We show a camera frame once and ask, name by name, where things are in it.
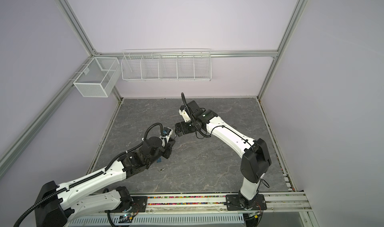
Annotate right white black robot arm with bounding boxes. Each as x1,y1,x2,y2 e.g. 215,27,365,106
175,93,272,205

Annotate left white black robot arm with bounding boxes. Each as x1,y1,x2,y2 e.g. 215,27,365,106
14,123,175,227

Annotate white mesh box basket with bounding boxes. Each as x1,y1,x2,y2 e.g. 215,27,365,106
74,57,121,98

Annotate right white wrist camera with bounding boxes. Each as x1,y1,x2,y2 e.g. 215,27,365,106
179,105,192,123

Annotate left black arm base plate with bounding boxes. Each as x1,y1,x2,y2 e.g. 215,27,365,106
110,196,148,213

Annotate white wire shelf basket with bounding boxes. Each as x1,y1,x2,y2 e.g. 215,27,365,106
121,49,212,82

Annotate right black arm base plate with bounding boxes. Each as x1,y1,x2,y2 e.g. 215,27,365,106
225,193,267,211

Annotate white vented cable duct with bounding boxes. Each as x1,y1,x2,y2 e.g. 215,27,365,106
68,213,245,227

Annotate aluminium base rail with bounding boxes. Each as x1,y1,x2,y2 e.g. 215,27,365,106
58,192,313,219

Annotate aluminium enclosure frame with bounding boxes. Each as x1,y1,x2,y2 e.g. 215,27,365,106
1,0,308,178

